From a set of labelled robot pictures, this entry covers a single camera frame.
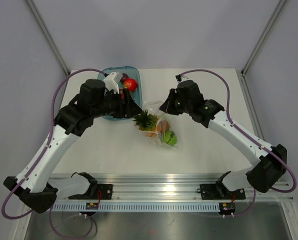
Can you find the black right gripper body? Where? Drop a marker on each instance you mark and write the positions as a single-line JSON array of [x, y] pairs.
[[182, 107]]

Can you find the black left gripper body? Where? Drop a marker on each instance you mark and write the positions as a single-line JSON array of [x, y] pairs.
[[113, 104]]

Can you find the brown toy kiwi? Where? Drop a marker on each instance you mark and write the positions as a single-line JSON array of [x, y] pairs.
[[163, 126]]

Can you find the orange spiky toy fruit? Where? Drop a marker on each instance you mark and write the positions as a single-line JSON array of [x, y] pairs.
[[146, 123]]

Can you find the clear zip top bag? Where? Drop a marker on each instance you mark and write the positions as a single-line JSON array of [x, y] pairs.
[[153, 108]]

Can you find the green toy watermelon ball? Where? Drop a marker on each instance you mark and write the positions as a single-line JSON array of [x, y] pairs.
[[170, 138]]

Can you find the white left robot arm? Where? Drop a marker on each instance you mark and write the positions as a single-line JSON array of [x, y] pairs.
[[33, 186]]

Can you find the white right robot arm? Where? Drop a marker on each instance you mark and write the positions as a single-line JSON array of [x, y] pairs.
[[267, 161]]

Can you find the red toy apple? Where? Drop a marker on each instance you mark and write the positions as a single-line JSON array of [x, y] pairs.
[[130, 84]]

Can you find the dark purple toy plum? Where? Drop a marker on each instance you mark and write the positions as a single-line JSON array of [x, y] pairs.
[[124, 77]]

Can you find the blue plastic tray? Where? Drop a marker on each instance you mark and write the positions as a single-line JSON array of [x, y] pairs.
[[132, 73]]

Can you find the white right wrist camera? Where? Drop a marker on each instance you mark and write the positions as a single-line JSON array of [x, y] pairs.
[[180, 78]]

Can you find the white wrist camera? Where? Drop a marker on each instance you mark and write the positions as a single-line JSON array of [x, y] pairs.
[[180, 78], [112, 81]]

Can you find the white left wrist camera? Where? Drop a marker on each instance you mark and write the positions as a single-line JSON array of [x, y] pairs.
[[112, 81]]

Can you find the aluminium mounting rail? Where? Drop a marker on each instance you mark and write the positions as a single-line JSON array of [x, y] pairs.
[[156, 187]]

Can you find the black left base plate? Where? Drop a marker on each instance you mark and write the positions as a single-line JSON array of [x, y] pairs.
[[104, 192]]

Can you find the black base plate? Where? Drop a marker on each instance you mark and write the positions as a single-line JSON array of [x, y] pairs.
[[104, 192], [213, 191]]

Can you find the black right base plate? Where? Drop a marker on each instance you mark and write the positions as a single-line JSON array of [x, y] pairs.
[[213, 191]]

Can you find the left aluminium frame post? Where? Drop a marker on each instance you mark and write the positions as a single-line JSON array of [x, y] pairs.
[[46, 34]]

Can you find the aluminium frame post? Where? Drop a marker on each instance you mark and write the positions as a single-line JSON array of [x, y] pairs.
[[46, 34], [264, 35]]

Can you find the white slotted cable duct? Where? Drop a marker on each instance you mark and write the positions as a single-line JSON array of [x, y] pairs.
[[150, 207]]

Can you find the right aluminium frame post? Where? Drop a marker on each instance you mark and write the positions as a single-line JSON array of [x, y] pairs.
[[264, 35]]

